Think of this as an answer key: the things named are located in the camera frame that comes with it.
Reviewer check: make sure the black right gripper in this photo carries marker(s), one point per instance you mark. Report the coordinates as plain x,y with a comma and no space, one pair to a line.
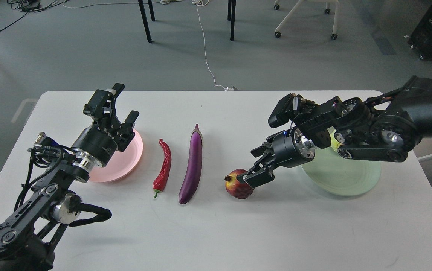
288,148

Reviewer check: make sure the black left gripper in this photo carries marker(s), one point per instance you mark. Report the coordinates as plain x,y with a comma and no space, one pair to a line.
97,144

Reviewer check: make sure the red pomegranate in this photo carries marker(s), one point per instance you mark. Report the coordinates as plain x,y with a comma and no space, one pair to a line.
235,188

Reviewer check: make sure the purple eggplant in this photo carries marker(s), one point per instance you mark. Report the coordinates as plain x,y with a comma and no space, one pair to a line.
194,167

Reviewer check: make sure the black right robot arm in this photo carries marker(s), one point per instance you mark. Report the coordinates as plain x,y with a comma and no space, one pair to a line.
383,128

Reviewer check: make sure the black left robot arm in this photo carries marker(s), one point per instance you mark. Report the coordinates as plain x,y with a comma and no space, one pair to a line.
46,206

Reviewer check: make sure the pink plate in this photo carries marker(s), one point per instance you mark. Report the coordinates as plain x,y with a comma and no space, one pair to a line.
121,164

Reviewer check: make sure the red chili pepper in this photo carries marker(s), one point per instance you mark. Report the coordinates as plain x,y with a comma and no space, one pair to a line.
161,180

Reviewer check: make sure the green plate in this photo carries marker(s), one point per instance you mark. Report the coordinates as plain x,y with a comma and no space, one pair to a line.
341,176

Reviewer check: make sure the white office chair base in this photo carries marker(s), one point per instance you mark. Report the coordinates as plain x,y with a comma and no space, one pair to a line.
331,7

